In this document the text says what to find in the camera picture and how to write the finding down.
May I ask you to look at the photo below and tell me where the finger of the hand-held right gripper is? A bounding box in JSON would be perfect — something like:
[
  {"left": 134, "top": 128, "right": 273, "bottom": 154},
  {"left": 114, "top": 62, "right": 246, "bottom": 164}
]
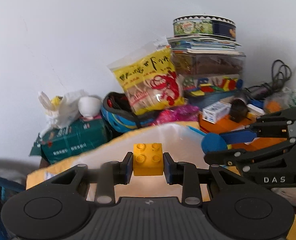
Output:
[
  {"left": 219, "top": 106, "right": 296, "bottom": 145},
  {"left": 204, "top": 137, "right": 296, "bottom": 189}
]

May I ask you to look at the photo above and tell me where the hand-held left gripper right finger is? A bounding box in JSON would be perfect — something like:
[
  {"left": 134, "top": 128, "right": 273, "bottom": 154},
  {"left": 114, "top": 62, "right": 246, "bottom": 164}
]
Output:
[{"left": 163, "top": 152, "right": 251, "bottom": 205}]

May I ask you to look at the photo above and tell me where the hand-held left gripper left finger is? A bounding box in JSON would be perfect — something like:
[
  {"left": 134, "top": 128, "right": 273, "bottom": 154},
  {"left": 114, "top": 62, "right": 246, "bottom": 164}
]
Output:
[{"left": 44, "top": 152, "right": 135, "bottom": 204}]

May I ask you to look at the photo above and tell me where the blue round disc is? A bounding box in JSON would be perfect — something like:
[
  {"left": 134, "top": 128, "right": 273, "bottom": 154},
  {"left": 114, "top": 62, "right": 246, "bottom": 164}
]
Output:
[{"left": 201, "top": 133, "right": 228, "bottom": 155}]

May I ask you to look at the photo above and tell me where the small yellow building brick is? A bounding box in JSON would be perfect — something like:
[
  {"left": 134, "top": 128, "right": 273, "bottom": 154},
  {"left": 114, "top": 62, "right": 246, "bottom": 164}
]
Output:
[{"left": 133, "top": 143, "right": 163, "bottom": 177}]

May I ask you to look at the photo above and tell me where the white translucent plastic bin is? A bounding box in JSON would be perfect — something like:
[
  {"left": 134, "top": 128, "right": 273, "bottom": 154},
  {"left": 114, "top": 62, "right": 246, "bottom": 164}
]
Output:
[{"left": 25, "top": 122, "right": 238, "bottom": 203}]

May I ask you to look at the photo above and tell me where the orange box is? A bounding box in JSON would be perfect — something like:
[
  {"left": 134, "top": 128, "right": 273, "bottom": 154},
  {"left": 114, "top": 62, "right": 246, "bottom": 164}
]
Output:
[{"left": 198, "top": 110, "right": 288, "bottom": 153}]

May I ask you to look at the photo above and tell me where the small black object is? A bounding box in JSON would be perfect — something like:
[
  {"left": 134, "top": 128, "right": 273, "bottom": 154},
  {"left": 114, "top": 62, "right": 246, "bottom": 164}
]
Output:
[{"left": 229, "top": 99, "right": 248, "bottom": 123}]

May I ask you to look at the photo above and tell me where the small white blue carton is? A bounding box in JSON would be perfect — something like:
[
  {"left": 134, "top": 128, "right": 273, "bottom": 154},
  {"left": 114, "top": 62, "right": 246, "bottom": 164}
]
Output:
[{"left": 202, "top": 102, "right": 231, "bottom": 124}]

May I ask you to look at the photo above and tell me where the plastic bag with orange ball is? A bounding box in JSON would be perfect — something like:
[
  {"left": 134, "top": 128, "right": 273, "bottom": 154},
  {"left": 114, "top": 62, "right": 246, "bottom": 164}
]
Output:
[{"left": 263, "top": 87, "right": 296, "bottom": 114}]

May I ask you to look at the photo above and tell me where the light blue plastic piece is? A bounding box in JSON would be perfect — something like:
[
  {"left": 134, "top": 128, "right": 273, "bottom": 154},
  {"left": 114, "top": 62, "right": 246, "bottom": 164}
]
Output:
[{"left": 187, "top": 126, "right": 206, "bottom": 137}]

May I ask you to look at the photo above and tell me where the pink tinsel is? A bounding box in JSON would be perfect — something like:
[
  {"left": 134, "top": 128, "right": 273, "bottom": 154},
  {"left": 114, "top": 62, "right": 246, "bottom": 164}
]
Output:
[{"left": 153, "top": 105, "right": 200, "bottom": 125}]

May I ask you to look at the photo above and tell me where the green tissue pack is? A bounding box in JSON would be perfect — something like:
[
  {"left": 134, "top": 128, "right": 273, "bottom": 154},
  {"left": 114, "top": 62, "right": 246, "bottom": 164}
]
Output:
[{"left": 29, "top": 117, "right": 113, "bottom": 165}]

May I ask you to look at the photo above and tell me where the white egg-shaped toy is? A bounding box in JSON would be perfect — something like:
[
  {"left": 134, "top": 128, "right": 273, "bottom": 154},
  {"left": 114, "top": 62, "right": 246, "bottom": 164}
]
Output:
[{"left": 78, "top": 95, "right": 102, "bottom": 118}]

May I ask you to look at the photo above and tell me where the clear plastic box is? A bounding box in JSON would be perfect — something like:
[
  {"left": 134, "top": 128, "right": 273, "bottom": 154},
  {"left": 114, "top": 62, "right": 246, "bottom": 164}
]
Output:
[{"left": 170, "top": 52, "right": 246, "bottom": 80}]

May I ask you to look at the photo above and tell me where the white plush toy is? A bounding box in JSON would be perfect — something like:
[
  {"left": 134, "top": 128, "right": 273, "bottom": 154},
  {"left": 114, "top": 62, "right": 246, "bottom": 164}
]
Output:
[{"left": 38, "top": 89, "right": 91, "bottom": 135}]

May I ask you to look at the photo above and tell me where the yellow snack bag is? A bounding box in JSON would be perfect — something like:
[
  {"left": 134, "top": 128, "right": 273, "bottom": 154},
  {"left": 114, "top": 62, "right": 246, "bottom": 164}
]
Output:
[{"left": 107, "top": 39, "right": 188, "bottom": 115}]

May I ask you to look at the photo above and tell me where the stack of picture books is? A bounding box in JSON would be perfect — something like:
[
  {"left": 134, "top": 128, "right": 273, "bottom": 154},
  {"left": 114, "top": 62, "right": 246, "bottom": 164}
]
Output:
[{"left": 167, "top": 34, "right": 246, "bottom": 55}]

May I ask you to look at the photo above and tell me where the round printed cookie tin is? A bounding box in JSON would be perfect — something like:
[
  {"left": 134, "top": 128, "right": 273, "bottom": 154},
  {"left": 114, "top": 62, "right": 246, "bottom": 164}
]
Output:
[{"left": 173, "top": 15, "right": 237, "bottom": 42}]

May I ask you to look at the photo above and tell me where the black cable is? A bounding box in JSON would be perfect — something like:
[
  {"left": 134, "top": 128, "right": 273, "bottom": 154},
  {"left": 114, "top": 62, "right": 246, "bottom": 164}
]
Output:
[{"left": 245, "top": 59, "right": 292, "bottom": 100}]

